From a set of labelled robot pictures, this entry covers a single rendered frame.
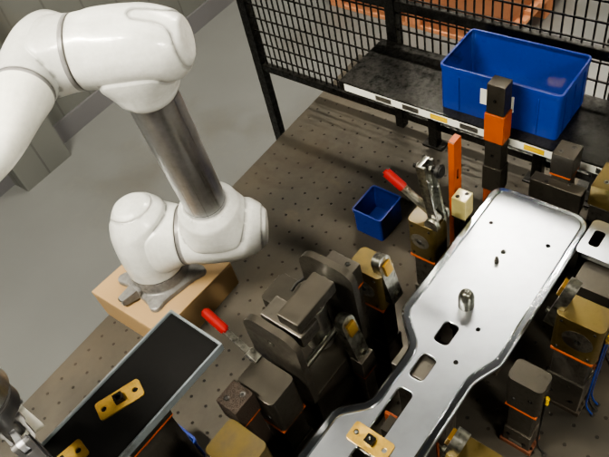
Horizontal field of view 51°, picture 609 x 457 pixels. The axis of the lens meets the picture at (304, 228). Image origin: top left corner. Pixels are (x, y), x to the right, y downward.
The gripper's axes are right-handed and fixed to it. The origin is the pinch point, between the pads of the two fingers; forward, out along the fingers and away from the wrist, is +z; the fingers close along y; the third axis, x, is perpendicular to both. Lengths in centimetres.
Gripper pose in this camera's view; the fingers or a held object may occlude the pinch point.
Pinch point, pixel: (52, 455)
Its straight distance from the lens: 115.7
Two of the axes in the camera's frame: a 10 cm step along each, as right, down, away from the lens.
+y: 6.8, 4.7, -5.6
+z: 1.8, 6.4, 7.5
